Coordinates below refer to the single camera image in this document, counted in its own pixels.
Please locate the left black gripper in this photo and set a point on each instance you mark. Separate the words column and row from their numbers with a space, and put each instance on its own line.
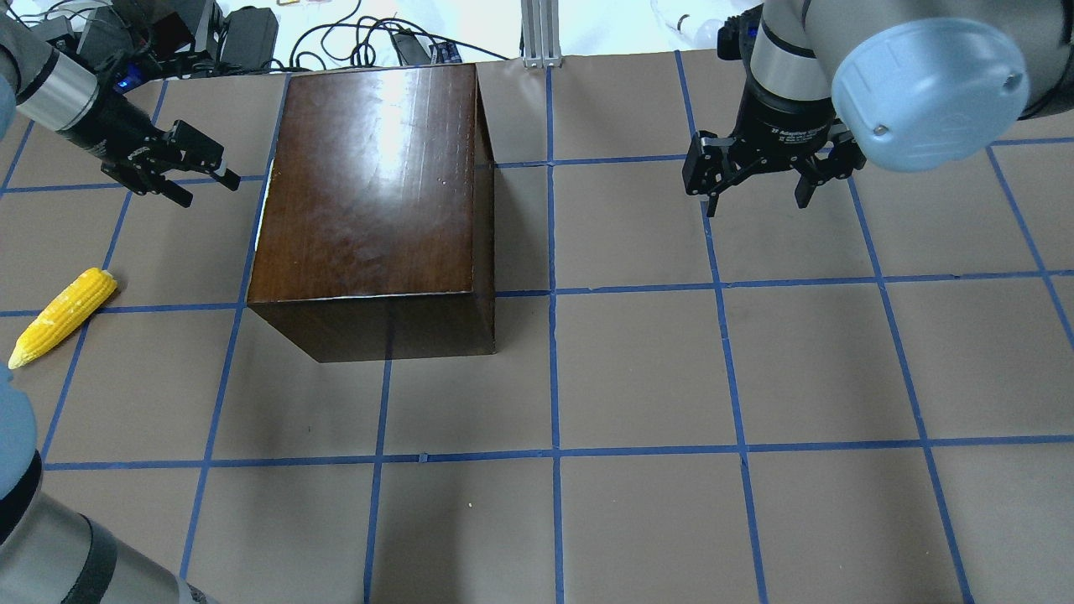
column 102, row 126

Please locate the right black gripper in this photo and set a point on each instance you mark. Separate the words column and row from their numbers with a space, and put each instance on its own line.
column 786, row 127

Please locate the yellow corn cob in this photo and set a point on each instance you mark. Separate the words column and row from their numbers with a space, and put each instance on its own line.
column 64, row 314

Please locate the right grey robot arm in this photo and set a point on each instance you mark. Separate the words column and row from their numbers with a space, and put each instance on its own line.
column 831, row 86

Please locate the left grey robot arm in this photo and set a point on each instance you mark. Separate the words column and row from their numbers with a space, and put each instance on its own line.
column 62, row 96

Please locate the dark brown wooden drawer cabinet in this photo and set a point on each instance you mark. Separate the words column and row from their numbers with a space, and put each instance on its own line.
column 376, row 240

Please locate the black power adapter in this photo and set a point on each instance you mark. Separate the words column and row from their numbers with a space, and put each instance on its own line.
column 249, row 40

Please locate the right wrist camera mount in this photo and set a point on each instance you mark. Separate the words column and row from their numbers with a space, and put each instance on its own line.
column 738, row 35

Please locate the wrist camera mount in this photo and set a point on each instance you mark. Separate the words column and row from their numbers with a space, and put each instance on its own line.
column 139, row 41
column 738, row 35

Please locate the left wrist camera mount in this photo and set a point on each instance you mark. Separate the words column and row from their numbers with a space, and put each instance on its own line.
column 139, row 41

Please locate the aluminium frame post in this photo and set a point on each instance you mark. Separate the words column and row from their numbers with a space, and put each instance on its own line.
column 540, row 34

